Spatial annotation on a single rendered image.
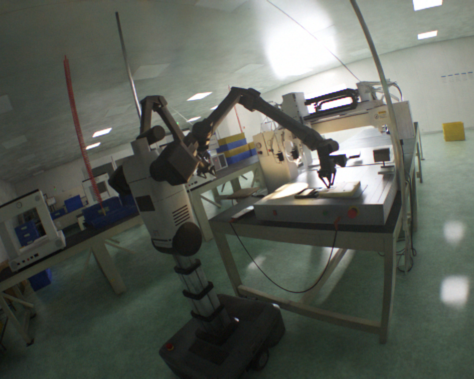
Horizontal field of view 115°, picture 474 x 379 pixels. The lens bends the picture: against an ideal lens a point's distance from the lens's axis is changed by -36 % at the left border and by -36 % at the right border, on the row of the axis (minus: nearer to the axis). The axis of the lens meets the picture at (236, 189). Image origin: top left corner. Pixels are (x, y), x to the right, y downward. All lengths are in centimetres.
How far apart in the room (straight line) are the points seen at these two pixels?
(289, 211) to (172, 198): 57
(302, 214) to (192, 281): 62
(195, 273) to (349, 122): 114
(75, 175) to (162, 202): 1137
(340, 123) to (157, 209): 106
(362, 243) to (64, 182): 1195
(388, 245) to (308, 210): 41
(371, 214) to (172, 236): 83
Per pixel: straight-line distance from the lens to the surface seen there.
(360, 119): 136
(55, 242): 273
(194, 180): 320
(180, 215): 101
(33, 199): 272
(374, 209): 101
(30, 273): 279
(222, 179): 344
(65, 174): 1224
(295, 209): 117
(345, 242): 108
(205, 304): 123
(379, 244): 103
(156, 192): 95
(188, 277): 115
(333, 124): 142
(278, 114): 115
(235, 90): 120
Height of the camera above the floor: 124
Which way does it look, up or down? 12 degrees down
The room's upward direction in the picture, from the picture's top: 17 degrees counter-clockwise
